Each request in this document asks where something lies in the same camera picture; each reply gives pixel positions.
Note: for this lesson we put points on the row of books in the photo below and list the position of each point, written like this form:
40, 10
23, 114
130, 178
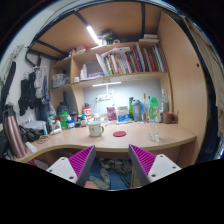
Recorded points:
128, 60

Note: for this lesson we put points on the pink metal thermos bottle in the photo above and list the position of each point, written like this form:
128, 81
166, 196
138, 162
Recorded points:
13, 133

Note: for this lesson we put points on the clear plastic water bottle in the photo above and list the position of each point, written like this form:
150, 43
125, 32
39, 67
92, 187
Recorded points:
154, 115

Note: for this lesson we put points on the green container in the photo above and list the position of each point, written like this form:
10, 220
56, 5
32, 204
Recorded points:
63, 120

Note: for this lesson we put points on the brown ceramic mug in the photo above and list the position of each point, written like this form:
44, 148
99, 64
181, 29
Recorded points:
169, 118

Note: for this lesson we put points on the red round coaster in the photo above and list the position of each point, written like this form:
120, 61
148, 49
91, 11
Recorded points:
119, 134

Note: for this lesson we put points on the white ceramic mug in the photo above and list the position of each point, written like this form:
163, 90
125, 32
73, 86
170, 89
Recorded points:
95, 129

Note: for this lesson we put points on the under-shelf light strip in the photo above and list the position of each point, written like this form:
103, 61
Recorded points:
106, 84

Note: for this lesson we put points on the red and white jar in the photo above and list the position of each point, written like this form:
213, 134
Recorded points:
87, 113

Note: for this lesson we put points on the wooden shelf unit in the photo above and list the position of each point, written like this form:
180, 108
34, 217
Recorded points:
76, 85

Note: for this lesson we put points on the hanging dark clothes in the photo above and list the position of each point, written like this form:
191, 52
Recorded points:
34, 93

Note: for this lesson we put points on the blue tissue packet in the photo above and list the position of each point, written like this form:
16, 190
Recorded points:
122, 113

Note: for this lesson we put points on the pink snack packet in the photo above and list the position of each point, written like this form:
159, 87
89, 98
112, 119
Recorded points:
111, 112

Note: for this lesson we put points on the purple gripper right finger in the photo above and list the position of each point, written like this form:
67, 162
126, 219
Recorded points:
150, 167

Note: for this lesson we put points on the grey shaker bottle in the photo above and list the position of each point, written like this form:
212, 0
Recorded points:
136, 108

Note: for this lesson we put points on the fluorescent tube light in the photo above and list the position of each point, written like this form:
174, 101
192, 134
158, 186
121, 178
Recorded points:
93, 34

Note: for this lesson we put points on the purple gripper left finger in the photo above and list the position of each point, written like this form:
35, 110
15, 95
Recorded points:
75, 168

